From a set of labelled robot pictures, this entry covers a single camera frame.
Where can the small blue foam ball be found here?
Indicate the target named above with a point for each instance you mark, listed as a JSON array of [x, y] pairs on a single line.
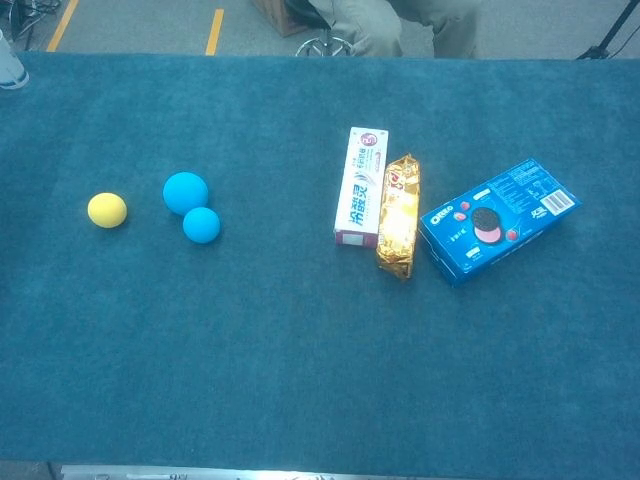
[[201, 225]]

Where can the large blue foam ball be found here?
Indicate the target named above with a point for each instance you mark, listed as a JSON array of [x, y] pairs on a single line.
[[185, 192]]

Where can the blue Oreo cookie box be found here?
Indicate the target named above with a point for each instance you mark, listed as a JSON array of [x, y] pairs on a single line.
[[500, 225]]

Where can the yellow foam ball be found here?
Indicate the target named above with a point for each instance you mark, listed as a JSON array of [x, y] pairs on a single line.
[[107, 210]]

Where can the white toothpaste box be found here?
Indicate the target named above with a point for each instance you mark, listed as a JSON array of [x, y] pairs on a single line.
[[361, 190]]

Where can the gold foil snack packet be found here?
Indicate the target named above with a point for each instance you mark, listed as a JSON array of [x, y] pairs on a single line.
[[398, 220]]

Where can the black stool with chrome base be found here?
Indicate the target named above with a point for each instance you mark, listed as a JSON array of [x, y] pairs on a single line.
[[322, 45]]

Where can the teal carpet table cover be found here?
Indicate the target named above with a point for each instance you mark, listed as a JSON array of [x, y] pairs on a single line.
[[150, 350]]

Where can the seated person in khaki trousers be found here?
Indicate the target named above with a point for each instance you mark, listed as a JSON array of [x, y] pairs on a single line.
[[380, 25]]

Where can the brown wooden crate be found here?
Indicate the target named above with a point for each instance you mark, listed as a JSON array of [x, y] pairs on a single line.
[[272, 17]]

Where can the yellow floor tape stripe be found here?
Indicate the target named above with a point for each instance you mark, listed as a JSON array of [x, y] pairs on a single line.
[[215, 32]]

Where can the black tripod stand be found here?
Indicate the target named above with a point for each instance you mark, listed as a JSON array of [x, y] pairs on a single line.
[[607, 37]]

